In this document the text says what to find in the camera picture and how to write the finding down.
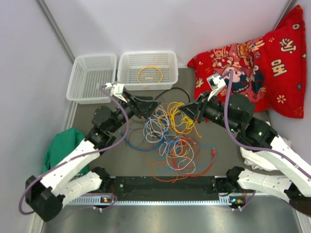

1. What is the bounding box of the green cloth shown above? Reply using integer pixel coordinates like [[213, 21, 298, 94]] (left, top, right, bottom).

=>
[[41, 128, 85, 173]]

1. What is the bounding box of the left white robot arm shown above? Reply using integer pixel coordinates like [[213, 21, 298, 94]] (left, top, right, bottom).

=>
[[18, 91, 160, 222]]

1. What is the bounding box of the left white plastic basket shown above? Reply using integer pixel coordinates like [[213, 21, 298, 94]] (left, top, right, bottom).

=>
[[66, 53, 117, 104]]

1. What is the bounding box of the grey slotted cable duct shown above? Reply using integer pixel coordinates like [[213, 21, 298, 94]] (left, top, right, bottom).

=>
[[65, 195, 246, 207]]

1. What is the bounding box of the white coiled cable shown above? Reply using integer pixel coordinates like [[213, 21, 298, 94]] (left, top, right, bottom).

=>
[[165, 138, 196, 175], [142, 114, 171, 146]]

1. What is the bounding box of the red printed pillow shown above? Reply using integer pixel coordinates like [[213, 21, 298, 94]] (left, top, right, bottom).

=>
[[188, 5, 307, 119]]

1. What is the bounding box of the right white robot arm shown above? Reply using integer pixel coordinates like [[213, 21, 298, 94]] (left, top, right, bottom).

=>
[[179, 91, 311, 216]]

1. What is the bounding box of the white plastic basket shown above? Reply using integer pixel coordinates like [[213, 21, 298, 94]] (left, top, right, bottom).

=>
[[66, 53, 117, 104], [117, 50, 179, 91]]

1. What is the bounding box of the right white plastic basket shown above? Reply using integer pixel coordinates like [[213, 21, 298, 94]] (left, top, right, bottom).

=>
[[117, 50, 179, 91]]

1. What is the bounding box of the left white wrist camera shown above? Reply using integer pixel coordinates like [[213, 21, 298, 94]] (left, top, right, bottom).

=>
[[104, 83, 124, 98]]

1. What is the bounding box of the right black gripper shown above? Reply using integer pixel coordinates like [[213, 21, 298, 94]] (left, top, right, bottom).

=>
[[178, 91, 239, 133]]

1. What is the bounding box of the blue ethernet cable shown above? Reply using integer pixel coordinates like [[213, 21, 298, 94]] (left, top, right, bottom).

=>
[[119, 130, 163, 152]]

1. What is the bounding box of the brown thin cable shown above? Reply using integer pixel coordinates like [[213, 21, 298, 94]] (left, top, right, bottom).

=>
[[125, 116, 146, 146]]

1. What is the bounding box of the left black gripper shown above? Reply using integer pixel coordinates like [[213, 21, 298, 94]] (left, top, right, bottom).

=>
[[109, 90, 162, 133]]

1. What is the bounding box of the white cloth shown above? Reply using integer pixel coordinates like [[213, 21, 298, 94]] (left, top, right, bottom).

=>
[[240, 147, 279, 171]]

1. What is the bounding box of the yellow cable bundle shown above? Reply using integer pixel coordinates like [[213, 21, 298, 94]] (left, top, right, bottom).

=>
[[157, 101, 202, 139]]

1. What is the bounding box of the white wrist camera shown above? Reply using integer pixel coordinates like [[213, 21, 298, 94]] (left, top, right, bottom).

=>
[[207, 73, 226, 100], [104, 83, 124, 98]]

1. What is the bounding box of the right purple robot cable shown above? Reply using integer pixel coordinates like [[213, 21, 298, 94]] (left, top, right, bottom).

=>
[[218, 70, 311, 211]]

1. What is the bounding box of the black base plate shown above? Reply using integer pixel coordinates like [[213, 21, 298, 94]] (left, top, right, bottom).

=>
[[91, 176, 243, 201]]

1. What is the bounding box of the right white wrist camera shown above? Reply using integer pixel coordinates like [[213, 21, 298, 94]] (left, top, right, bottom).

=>
[[207, 73, 226, 100]]

